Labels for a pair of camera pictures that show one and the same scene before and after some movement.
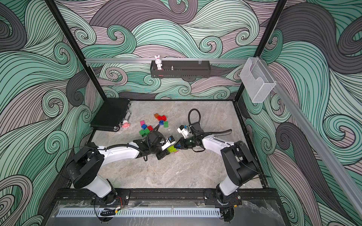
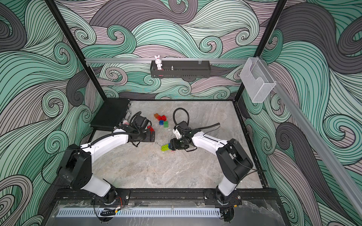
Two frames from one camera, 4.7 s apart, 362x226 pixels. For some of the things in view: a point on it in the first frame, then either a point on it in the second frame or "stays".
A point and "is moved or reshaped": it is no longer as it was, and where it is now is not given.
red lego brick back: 162,118 stays
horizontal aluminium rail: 119,60 stays
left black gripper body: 160,153 -> 148,138
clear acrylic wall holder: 258,78 stays
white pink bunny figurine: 158,61 stays
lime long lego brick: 172,149 is moved or reshaped
